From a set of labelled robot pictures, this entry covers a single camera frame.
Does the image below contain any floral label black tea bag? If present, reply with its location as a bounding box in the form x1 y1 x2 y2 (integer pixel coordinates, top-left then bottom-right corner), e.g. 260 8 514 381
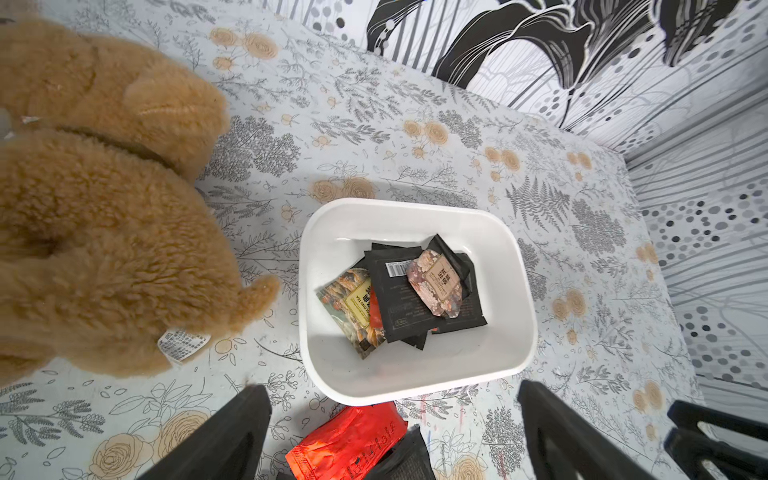
406 234 475 319

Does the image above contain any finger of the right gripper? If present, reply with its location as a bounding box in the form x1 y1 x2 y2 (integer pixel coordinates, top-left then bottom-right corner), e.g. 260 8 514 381
664 428 767 479
667 400 768 441

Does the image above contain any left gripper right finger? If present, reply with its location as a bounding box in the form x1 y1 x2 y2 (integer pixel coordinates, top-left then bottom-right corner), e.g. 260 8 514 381
517 380 651 479

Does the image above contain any black barcode tea bag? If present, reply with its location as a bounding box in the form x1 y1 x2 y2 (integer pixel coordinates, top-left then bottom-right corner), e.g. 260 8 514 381
365 425 436 480
359 242 487 350

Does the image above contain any yellow label tea bag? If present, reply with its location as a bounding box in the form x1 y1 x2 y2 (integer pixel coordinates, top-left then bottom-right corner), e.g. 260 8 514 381
316 262 386 359

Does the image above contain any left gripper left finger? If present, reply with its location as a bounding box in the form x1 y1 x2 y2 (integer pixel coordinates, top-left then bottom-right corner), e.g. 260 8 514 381
141 385 272 480

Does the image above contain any brown teddy bear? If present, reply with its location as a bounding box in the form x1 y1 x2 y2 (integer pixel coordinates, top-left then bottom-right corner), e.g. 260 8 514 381
1 19 281 385

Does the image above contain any white plastic storage box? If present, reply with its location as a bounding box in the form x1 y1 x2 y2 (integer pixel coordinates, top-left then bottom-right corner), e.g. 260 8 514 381
298 198 538 406

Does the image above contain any red foil tea bag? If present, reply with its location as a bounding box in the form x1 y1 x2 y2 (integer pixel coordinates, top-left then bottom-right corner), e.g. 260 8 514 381
286 402 408 479

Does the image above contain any red label black tea bag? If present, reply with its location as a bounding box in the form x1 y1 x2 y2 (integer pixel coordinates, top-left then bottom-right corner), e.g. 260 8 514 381
369 287 384 331

